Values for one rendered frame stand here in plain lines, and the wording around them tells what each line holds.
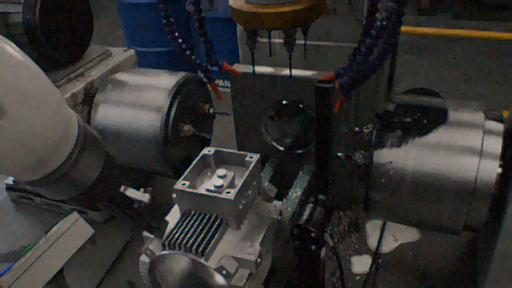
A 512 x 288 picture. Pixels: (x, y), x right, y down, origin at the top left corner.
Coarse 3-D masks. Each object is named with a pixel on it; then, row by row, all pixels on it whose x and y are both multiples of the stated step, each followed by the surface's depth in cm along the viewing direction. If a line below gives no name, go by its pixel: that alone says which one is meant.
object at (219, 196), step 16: (208, 160) 79; (224, 160) 80; (240, 160) 79; (256, 160) 75; (192, 176) 76; (224, 176) 75; (240, 176) 77; (256, 176) 77; (176, 192) 72; (192, 192) 70; (208, 192) 70; (224, 192) 69; (240, 192) 71; (256, 192) 77; (192, 208) 73; (208, 208) 71; (224, 208) 70; (240, 208) 71; (240, 224) 72
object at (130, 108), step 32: (96, 96) 105; (128, 96) 100; (160, 96) 97; (192, 96) 105; (96, 128) 104; (128, 128) 99; (160, 128) 96; (192, 128) 101; (128, 160) 104; (160, 160) 99; (192, 160) 109
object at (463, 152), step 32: (416, 96) 84; (352, 128) 96; (384, 128) 80; (416, 128) 78; (448, 128) 77; (480, 128) 75; (352, 160) 87; (384, 160) 79; (416, 160) 77; (448, 160) 75; (480, 160) 74; (384, 192) 81; (416, 192) 78; (448, 192) 76; (480, 192) 75; (416, 224) 84; (448, 224) 80; (480, 224) 78
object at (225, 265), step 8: (264, 184) 79; (264, 192) 78; (272, 192) 79; (152, 240) 70; (144, 248) 70; (152, 248) 69; (160, 248) 70; (152, 256) 70; (224, 256) 66; (216, 264) 66; (224, 264) 65; (232, 264) 66; (224, 272) 66; (232, 272) 65
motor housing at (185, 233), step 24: (168, 216) 78; (192, 216) 72; (216, 216) 71; (168, 240) 68; (192, 240) 67; (216, 240) 68; (240, 240) 71; (264, 240) 73; (144, 264) 73; (168, 264) 79; (192, 264) 83; (264, 264) 73
